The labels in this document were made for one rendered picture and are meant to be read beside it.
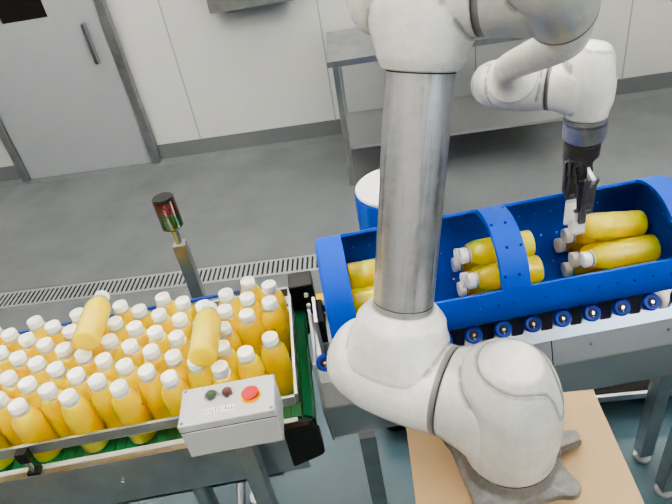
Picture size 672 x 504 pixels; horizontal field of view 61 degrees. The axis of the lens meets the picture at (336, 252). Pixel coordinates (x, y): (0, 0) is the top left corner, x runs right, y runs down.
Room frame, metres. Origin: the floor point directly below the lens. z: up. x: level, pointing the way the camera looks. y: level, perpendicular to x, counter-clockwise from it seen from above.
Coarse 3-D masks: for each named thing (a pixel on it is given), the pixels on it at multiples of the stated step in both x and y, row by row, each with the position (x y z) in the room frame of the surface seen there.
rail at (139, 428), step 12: (288, 396) 0.91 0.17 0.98; (156, 420) 0.91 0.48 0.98; (168, 420) 0.91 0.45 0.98; (96, 432) 0.91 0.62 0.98; (108, 432) 0.91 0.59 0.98; (120, 432) 0.91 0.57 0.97; (132, 432) 0.91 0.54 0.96; (144, 432) 0.91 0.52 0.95; (24, 444) 0.91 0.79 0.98; (36, 444) 0.91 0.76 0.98; (48, 444) 0.91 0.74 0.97; (60, 444) 0.91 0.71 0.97; (72, 444) 0.91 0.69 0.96; (0, 456) 0.91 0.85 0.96; (12, 456) 0.91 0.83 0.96
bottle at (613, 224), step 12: (588, 216) 1.12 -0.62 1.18; (600, 216) 1.11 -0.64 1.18; (612, 216) 1.11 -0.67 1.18; (624, 216) 1.11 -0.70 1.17; (636, 216) 1.11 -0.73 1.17; (588, 228) 1.10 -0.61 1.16; (600, 228) 1.09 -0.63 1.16; (612, 228) 1.09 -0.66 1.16; (624, 228) 1.09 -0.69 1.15; (636, 228) 1.09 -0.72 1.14
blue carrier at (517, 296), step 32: (608, 192) 1.24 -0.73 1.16; (640, 192) 1.24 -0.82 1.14; (448, 224) 1.24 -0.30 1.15; (480, 224) 1.25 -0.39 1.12; (512, 224) 1.08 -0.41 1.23; (544, 224) 1.26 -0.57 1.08; (320, 256) 1.09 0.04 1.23; (352, 256) 1.25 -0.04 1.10; (448, 256) 1.25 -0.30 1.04; (512, 256) 1.01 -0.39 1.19; (544, 256) 1.22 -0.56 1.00; (448, 288) 1.19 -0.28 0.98; (512, 288) 0.98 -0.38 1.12; (544, 288) 0.98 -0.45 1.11; (576, 288) 0.98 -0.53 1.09; (608, 288) 0.98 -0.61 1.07; (640, 288) 0.99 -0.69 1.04; (448, 320) 0.98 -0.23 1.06; (480, 320) 0.99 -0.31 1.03
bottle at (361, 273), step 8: (352, 264) 1.12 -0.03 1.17; (360, 264) 1.11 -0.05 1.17; (368, 264) 1.11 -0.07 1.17; (352, 272) 1.10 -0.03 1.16; (360, 272) 1.09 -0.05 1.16; (368, 272) 1.09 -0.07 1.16; (352, 280) 1.09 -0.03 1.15; (360, 280) 1.09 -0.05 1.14; (368, 280) 1.09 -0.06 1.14; (352, 288) 1.09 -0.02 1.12
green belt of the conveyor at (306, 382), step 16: (304, 320) 1.28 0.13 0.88; (304, 336) 1.20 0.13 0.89; (304, 352) 1.13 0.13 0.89; (304, 368) 1.07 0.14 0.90; (304, 384) 1.02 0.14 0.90; (304, 400) 0.96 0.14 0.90; (288, 416) 0.92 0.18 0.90; (304, 416) 0.92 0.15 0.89; (160, 432) 0.94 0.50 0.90; (176, 432) 0.94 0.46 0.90; (64, 448) 0.95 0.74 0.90; (80, 448) 0.94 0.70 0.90; (112, 448) 0.92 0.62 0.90; (16, 464) 0.93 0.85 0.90
